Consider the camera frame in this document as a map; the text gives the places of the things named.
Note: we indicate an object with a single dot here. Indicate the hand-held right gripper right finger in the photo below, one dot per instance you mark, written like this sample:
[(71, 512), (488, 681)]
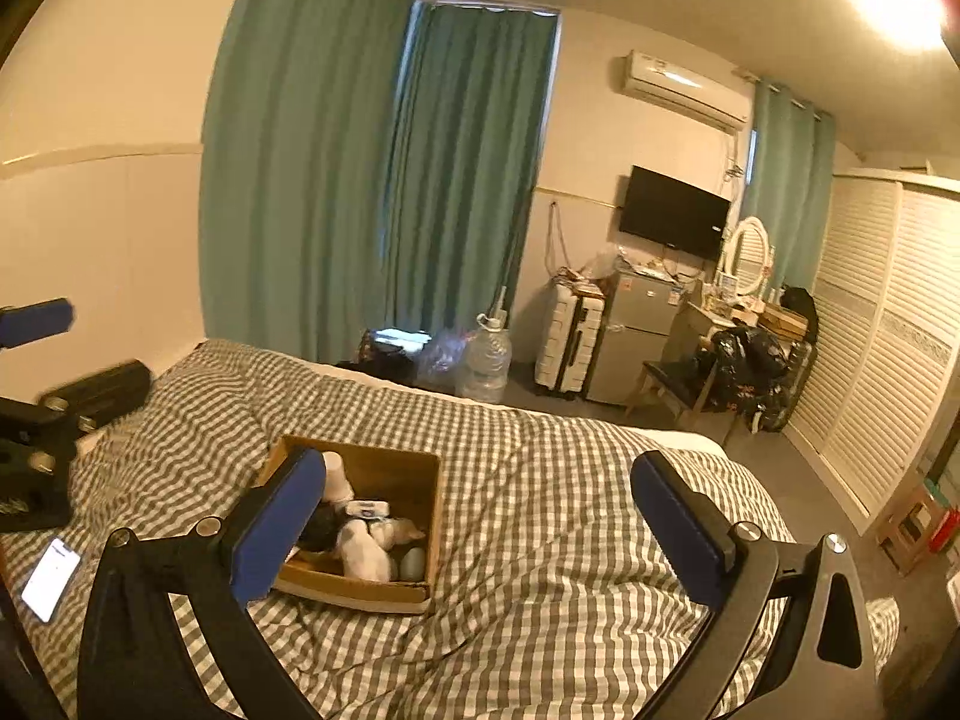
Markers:
[(679, 525)]

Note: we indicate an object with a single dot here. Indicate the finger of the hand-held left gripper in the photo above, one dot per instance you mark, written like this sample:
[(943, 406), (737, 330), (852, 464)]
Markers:
[(105, 386), (34, 320)]

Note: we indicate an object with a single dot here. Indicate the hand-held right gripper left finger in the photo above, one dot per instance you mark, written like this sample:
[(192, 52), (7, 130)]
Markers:
[(277, 525)]

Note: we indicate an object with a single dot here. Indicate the black round container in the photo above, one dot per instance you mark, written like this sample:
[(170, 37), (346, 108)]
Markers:
[(322, 525)]

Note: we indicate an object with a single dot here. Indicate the white tape roll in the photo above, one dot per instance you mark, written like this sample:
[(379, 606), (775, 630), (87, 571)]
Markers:
[(311, 555)]

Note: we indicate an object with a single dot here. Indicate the white round jar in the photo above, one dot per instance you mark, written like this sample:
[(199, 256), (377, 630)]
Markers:
[(335, 476)]

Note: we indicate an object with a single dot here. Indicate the white sock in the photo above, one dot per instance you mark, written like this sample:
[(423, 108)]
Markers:
[(364, 555)]

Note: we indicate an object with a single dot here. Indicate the small blue white carton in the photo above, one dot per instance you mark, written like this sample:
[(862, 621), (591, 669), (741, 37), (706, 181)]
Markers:
[(367, 508)]

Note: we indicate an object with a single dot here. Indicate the cream squeeze bottle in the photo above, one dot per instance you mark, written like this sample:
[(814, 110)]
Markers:
[(401, 532)]

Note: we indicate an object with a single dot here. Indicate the cardboard box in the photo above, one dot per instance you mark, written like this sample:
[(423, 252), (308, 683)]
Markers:
[(397, 480)]

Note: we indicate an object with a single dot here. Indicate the grey blue oval case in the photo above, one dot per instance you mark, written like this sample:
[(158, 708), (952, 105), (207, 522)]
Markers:
[(412, 564)]

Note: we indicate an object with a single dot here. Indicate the smartphone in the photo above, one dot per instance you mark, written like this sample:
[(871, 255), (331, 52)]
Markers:
[(51, 577)]

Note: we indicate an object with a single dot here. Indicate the grey checked blanket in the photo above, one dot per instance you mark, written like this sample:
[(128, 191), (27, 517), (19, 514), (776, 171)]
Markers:
[(562, 525)]

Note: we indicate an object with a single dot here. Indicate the black chair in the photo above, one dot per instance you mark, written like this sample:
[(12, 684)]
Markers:
[(667, 375)]

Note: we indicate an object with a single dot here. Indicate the black patterned bag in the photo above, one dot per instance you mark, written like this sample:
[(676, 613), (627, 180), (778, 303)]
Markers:
[(742, 360)]

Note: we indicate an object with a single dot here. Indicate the dark suitcase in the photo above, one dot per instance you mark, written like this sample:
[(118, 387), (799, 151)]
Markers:
[(795, 382)]

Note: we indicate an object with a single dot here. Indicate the dressing table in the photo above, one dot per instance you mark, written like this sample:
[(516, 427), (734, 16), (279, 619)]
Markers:
[(686, 326)]

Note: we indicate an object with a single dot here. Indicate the silver fridge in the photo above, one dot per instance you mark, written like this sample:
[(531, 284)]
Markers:
[(630, 330)]

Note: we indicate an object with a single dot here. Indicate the white suitcase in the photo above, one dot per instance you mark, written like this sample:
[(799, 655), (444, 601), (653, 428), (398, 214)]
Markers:
[(566, 345)]

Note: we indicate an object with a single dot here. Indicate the wooden crate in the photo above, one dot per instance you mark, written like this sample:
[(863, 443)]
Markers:
[(784, 322)]

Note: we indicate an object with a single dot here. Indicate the wooden stool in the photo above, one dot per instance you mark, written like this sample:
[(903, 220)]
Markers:
[(911, 517)]

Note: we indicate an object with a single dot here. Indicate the crumpled clear plastic bag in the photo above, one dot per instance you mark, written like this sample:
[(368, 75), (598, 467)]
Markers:
[(442, 356)]

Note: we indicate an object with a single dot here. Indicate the small black bag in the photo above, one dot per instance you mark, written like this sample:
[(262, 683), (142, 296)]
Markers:
[(799, 307)]

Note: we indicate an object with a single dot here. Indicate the clear water jug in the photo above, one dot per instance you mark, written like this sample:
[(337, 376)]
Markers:
[(486, 360)]

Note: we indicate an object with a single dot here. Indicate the white louvred wardrobe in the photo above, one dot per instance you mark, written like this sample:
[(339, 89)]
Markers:
[(877, 330)]

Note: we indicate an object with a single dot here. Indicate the white oval mirror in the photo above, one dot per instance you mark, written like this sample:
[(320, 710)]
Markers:
[(750, 251)]

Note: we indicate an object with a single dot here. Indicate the wide green curtain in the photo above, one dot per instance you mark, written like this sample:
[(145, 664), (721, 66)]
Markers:
[(300, 165)]

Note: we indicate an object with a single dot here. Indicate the black television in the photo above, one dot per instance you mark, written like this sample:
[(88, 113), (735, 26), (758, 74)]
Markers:
[(671, 210)]

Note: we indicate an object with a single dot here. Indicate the narrow green curtain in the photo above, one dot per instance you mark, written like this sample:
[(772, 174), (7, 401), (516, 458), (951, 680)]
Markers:
[(795, 187)]

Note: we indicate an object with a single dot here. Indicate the green window curtain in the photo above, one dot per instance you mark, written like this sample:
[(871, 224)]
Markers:
[(472, 187)]

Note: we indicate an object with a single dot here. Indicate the white air conditioner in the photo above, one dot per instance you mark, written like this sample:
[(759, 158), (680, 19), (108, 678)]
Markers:
[(679, 86)]

